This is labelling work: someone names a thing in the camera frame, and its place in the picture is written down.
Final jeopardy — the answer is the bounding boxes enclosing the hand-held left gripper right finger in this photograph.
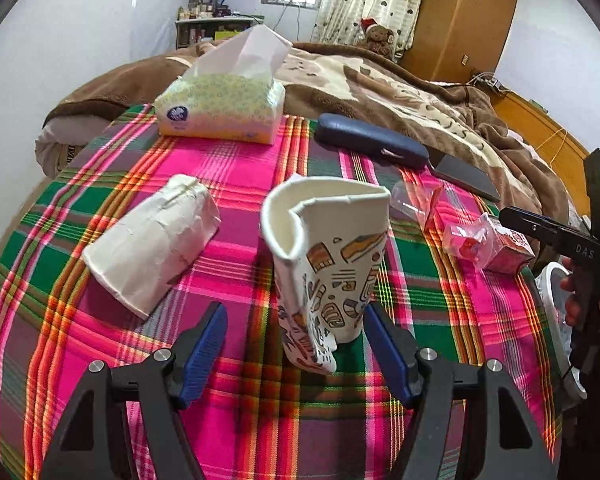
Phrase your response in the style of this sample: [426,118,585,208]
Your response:
[365,301,556,480]

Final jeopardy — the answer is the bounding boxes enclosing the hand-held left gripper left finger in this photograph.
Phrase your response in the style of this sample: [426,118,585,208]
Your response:
[40,301,229,480]

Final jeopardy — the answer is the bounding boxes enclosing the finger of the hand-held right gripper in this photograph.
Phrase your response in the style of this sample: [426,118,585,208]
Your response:
[498,206,571,258]

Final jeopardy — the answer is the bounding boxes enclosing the patterned crushed paper cup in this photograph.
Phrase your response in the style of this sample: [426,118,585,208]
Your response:
[260,175,392,373]

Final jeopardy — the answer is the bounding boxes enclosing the person's right hand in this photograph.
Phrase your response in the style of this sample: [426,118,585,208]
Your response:
[560,257,583,328]

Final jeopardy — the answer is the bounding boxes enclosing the small pink box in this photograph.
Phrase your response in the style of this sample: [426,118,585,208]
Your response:
[482,217,536,274]

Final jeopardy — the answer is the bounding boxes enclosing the pink pillow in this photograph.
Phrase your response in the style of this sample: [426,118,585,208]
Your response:
[507,130,537,156]

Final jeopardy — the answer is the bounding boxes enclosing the black flat tablet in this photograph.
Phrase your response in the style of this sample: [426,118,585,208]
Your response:
[427,154,502,204]

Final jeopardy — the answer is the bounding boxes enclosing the wooden bed headboard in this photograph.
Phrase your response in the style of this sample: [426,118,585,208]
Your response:
[490,91,593,181]

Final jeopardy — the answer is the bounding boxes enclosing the pink green plaid cloth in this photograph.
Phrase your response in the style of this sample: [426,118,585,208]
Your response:
[0,105,566,480]

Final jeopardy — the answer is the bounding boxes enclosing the plain white crushed paper cup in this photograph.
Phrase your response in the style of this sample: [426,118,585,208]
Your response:
[82,174,222,320]

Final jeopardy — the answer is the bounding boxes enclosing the brown patterned blanket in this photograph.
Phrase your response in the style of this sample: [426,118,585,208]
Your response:
[42,42,588,241]

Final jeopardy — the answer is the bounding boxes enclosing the dark blue glasses case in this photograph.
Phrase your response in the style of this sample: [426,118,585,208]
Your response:
[314,113,431,170]

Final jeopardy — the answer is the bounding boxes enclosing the wooden wardrobe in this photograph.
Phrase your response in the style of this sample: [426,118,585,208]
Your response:
[397,0,521,83]

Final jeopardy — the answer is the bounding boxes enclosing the brown teddy bear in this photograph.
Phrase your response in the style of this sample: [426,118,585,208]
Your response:
[355,17,397,58]

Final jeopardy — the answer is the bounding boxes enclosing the yellow tissue pack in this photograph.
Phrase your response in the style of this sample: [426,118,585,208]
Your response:
[154,25,293,147]

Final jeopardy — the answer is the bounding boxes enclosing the cluttered low shelf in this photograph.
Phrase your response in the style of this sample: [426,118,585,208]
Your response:
[174,12,261,51]

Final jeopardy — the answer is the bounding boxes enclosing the orange cable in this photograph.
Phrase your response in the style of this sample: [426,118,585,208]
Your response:
[535,127,571,166]

